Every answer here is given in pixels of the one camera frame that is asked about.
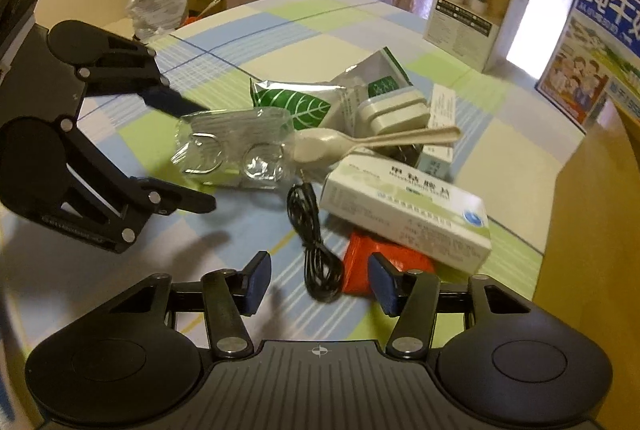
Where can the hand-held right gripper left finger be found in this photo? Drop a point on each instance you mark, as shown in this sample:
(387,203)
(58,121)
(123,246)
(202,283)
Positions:
(257,282)

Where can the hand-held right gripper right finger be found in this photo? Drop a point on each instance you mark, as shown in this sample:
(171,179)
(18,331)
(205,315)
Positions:
(382,282)

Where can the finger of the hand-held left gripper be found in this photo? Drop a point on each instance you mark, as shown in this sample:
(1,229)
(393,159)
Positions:
(190,202)
(170,100)

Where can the clear plastic blister package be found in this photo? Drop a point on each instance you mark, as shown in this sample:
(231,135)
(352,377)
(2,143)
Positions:
(235,130)

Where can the white plug night light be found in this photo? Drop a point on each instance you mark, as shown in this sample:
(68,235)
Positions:
(395,110)

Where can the silver green foil pouch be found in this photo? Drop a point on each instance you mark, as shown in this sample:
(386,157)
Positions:
(380,70)

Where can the checked cloth desktop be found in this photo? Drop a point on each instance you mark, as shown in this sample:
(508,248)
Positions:
(250,35)

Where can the red packet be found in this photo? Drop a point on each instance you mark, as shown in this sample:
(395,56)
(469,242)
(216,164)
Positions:
(360,260)

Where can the large white green medicine box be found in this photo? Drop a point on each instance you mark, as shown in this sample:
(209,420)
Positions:
(400,210)

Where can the white crumpled plastic bag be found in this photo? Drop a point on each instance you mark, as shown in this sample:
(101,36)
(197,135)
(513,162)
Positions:
(160,0)

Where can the green leaf foil packet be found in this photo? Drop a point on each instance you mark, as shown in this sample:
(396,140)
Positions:
(285,102)

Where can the beige plastic spoon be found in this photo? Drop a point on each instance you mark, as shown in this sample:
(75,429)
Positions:
(315,147)

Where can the narrow white medicine box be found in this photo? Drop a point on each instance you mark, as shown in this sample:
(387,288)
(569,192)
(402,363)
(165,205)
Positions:
(442,102)

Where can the brown cardboard box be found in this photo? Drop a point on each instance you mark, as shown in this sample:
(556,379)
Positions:
(600,210)

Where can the white product box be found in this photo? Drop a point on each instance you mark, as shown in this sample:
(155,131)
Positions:
(465,10)

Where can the blue milk carton box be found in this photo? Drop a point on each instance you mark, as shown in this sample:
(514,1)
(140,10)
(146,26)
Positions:
(585,60)

